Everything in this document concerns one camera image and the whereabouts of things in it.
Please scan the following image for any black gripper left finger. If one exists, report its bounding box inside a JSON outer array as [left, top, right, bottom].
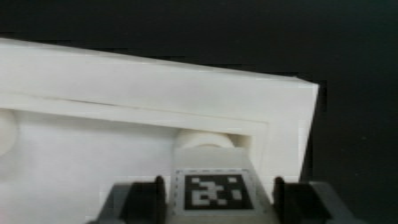
[[87, 177, 167, 224]]

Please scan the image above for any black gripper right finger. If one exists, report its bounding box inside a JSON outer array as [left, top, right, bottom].
[[271, 177, 367, 224]]

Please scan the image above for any white furniture leg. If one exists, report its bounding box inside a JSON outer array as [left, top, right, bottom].
[[167, 147, 278, 224]]

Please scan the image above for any white square tabletop part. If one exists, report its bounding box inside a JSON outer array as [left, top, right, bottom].
[[0, 38, 318, 224]]

